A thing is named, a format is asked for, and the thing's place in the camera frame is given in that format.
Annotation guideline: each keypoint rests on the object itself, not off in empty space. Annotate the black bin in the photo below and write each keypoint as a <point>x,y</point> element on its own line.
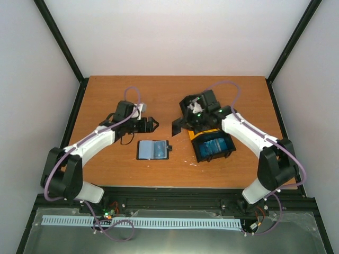
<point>190,99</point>
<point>226,154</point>

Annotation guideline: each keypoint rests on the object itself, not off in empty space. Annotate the blue VIP card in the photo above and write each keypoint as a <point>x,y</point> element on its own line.
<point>160,150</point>

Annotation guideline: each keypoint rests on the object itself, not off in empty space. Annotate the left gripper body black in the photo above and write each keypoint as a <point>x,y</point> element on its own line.
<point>135,129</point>

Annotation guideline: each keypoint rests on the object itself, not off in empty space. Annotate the green led circuit board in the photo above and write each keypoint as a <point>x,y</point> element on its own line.
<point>111,212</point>

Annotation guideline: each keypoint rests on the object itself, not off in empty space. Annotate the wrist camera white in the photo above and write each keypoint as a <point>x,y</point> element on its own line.
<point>140,108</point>
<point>195,107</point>

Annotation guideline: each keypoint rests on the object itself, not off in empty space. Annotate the black leather card holder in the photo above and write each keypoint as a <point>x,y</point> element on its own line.
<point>153,150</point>

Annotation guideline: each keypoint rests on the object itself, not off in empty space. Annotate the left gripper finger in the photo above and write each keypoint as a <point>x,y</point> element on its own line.
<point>152,127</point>
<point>152,122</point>

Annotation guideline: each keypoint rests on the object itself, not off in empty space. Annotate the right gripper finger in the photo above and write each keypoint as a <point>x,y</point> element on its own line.
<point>185,125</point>
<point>185,118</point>

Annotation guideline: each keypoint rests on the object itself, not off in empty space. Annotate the light blue cable duct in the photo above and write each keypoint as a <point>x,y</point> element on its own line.
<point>144,222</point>

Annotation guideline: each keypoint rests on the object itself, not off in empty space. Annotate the black frame post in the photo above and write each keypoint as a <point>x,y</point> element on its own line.
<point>57,35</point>
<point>294,38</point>

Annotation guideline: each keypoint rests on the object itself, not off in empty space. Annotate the left black frame post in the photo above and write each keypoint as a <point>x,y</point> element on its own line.
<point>57,35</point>

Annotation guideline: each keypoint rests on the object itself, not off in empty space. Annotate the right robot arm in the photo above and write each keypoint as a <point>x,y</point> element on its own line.
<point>277,162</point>

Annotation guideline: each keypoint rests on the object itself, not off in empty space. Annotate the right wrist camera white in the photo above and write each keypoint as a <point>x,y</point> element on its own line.
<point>195,107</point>

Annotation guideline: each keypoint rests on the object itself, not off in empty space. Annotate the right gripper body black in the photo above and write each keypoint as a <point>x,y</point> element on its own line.
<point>197,121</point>

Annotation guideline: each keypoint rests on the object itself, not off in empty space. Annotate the right black frame post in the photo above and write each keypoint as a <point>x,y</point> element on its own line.
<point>294,38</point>

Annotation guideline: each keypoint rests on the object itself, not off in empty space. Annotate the yellow bin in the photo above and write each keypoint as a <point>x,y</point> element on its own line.
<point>208,134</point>

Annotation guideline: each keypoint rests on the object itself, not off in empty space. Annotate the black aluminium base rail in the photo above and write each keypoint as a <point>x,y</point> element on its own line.
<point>227,202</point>

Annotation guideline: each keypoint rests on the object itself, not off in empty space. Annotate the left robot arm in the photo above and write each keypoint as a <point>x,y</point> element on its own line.
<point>62,176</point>

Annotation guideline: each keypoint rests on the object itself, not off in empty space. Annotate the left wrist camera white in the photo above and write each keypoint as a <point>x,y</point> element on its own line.
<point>140,108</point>

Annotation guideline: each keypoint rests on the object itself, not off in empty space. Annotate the blue cards stack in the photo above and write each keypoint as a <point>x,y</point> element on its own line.
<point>213,147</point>

